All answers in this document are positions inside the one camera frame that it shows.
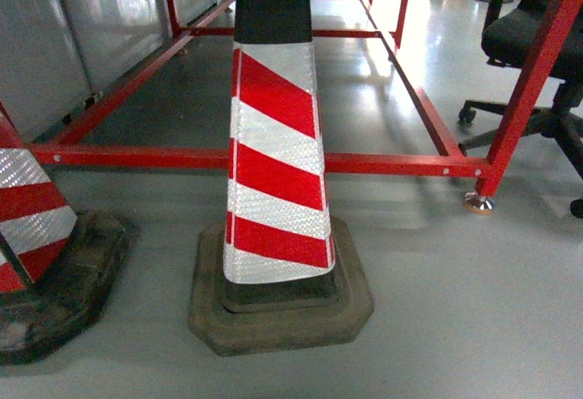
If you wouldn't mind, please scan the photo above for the red white traffic cone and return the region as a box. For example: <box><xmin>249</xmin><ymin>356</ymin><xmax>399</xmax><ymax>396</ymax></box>
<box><xmin>189</xmin><ymin>0</ymin><xmax>374</xmax><ymax>356</ymax></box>

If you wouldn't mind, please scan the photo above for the black office chair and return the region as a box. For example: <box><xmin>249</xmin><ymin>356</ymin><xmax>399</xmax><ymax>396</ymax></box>
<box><xmin>457</xmin><ymin>0</ymin><xmax>582</xmax><ymax>214</ymax></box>

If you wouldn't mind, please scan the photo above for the red metal workbench frame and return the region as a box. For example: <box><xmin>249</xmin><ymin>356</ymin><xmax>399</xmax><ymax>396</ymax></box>
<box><xmin>0</xmin><ymin>0</ymin><xmax>583</xmax><ymax>216</ymax></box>

